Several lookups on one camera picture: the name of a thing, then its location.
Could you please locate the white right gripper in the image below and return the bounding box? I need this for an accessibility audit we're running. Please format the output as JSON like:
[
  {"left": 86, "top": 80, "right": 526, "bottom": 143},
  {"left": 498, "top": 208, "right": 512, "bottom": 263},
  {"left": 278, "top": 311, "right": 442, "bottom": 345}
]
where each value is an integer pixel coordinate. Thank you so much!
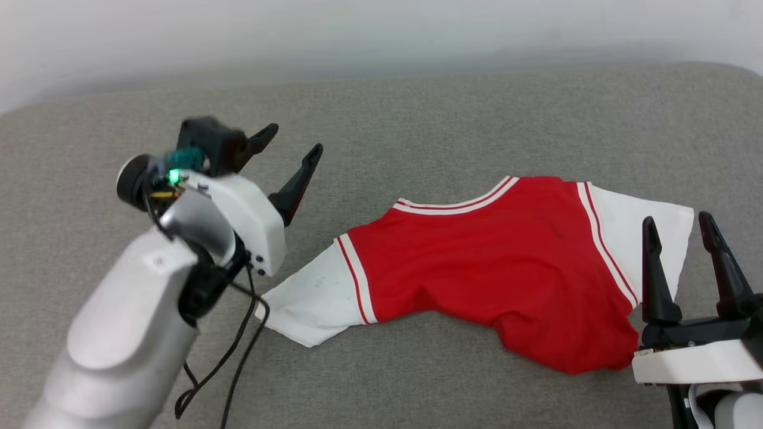
[{"left": 632, "top": 211, "right": 763, "bottom": 386}]

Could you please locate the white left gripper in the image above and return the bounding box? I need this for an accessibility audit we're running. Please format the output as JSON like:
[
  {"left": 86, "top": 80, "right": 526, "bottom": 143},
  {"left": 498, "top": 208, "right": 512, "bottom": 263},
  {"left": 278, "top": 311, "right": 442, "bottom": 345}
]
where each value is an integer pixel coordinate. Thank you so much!
[{"left": 179, "top": 123, "right": 324, "bottom": 278}]

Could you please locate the red and white t-shirt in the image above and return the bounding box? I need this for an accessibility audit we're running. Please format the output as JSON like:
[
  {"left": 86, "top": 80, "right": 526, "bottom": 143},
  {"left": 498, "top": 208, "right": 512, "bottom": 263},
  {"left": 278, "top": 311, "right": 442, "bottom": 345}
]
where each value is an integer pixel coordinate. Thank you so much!
[{"left": 255, "top": 175, "right": 696, "bottom": 376}]

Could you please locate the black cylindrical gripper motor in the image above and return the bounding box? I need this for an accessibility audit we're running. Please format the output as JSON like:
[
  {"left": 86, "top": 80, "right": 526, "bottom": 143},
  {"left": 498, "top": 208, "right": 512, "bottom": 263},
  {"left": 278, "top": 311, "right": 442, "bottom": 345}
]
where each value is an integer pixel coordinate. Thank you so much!
[{"left": 116, "top": 154, "right": 157, "bottom": 212}]

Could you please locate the grey fabric sofa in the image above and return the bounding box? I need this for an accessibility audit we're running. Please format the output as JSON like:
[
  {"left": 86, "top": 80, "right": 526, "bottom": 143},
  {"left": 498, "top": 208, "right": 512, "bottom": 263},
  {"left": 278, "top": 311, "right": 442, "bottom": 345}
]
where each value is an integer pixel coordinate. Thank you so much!
[{"left": 0, "top": 60, "right": 763, "bottom": 429}]

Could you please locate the teal camera cable connector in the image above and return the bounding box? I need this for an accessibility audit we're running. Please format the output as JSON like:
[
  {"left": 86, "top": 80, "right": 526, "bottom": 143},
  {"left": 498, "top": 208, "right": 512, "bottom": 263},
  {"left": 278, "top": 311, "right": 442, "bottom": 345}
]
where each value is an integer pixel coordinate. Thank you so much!
[{"left": 161, "top": 149, "right": 206, "bottom": 170}]

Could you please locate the thin black cable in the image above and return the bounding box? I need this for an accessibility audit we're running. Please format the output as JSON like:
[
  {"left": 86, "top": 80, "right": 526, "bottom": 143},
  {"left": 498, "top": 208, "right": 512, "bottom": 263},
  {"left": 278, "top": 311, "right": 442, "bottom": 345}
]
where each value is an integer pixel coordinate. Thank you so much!
[
  {"left": 221, "top": 262, "right": 271, "bottom": 429},
  {"left": 174, "top": 280, "right": 257, "bottom": 419}
]

